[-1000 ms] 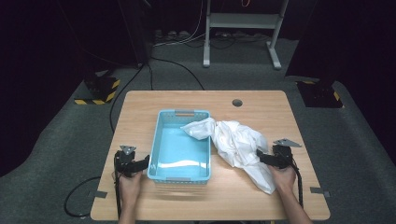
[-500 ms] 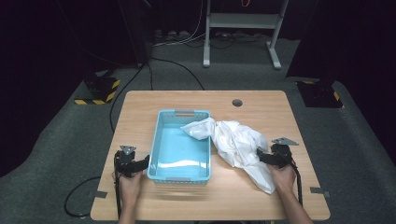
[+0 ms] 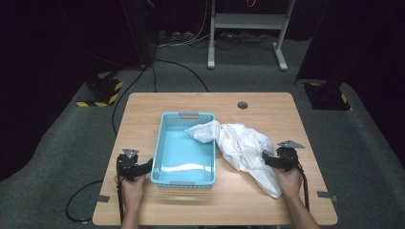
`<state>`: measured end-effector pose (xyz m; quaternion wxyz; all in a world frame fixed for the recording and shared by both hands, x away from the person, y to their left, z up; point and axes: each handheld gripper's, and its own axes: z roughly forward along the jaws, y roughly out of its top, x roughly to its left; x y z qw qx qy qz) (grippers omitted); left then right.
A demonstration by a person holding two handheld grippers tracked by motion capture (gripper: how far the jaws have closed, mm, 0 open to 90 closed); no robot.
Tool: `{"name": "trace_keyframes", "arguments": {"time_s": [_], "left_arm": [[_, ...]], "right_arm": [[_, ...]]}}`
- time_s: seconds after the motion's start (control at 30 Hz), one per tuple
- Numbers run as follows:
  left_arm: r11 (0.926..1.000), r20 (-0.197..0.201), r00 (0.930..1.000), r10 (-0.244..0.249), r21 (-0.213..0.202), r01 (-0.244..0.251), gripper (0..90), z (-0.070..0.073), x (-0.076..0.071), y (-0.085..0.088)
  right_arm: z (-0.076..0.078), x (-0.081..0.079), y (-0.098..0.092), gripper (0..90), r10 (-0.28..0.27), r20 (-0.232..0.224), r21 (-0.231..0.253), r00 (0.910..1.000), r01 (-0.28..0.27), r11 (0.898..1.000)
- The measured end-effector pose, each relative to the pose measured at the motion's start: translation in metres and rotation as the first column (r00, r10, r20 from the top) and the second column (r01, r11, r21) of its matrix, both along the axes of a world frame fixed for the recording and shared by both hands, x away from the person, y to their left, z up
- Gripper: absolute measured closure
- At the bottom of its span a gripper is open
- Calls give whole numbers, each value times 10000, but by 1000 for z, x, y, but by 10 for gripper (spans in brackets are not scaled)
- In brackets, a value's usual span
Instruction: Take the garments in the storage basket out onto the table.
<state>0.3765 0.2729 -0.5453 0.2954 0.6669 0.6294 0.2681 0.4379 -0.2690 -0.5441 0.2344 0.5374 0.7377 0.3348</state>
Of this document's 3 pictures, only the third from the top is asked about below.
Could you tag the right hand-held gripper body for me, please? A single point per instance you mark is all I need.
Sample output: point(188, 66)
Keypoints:
point(288, 157)

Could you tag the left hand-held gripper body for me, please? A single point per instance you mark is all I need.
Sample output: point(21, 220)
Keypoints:
point(128, 165)

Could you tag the white cloth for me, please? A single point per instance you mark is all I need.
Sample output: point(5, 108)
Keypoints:
point(242, 146)

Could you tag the light blue plastic basket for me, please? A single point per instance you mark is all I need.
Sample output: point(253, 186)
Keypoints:
point(181, 152)

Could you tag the person's left hand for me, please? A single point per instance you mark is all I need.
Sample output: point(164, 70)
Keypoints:
point(133, 191)

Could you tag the person's right hand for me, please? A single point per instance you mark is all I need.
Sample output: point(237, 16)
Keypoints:
point(288, 183)

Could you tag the grey tape piece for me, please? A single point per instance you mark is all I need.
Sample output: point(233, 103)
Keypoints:
point(102, 198)
point(325, 194)

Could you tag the grey round table grommet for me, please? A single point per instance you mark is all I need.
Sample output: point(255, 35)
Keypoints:
point(242, 105)

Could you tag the black yellow striped base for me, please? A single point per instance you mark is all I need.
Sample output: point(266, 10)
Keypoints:
point(328, 97)
point(103, 90)

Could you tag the dark power strip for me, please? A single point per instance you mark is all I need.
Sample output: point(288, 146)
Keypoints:
point(176, 35)

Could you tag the black upright stand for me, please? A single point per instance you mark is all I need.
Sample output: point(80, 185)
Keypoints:
point(140, 31)

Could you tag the white metal stand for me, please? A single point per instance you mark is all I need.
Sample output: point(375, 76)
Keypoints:
point(245, 21)

